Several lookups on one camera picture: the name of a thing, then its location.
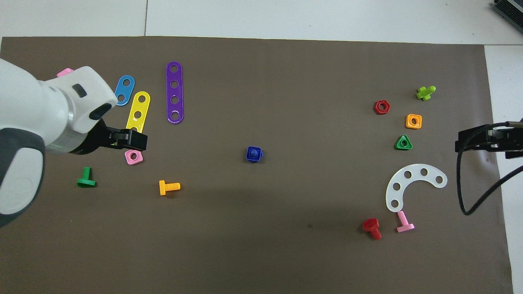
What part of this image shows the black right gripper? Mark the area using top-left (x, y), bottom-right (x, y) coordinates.
top-left (456, 121), bottom-right (523, 160)

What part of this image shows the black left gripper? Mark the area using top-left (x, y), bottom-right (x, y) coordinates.
top-left (69, 118), bottom-right (148, 156)

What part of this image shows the yellow three-hole plastic strip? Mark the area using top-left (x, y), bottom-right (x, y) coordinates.
top-left (126, 91), bottom-right (151, 134)

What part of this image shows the blue two-hole plastic strip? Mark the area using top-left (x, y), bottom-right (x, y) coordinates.
top-left (113, 75), bottom-right (135, 107)

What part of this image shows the orange plastic bolt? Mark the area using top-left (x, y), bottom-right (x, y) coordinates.
top-left (159, 180), bottom-right (181, 196)

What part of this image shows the green plastic bolt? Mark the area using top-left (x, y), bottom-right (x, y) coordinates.
top-left (77, 167), bottom-right (96, 188)

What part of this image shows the purple four-hole plastic strip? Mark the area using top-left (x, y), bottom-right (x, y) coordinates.
top-left (166, 61), bottom-right (184, 124)

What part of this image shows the white curved five-hole plate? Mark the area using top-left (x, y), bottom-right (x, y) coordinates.
top-left (386, 164), bottom-right (448, 213)

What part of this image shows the lime cross-head plastic bolt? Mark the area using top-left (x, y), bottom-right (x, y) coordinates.
top-left (416, 85), bottom-right (436, 101)

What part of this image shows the grey ribbed device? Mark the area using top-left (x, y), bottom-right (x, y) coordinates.
top-left (492, 0), bottom-right (523, 22)

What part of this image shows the red hex-head plastic bolt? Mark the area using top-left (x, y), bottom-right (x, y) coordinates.
top-left (362, 218), bottom-right (382, 240)

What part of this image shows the brown table mat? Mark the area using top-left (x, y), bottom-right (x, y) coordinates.
top-left (0, 36), bottom-right (514, 294)

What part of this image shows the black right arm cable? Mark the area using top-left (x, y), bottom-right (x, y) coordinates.
top-left (456, 122), bottom-right (523, 216)

